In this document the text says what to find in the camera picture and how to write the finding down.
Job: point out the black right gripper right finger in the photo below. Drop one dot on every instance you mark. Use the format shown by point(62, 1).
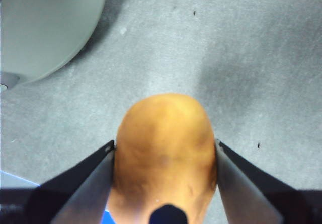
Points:
point(246, 191)

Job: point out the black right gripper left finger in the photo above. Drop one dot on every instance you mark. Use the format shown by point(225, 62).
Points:
point(83, 188)

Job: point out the brown potato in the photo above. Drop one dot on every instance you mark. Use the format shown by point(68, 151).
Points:
point(164, 146)

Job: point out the sage green electric cooking pot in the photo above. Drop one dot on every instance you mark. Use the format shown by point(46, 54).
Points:
point(47, 27)

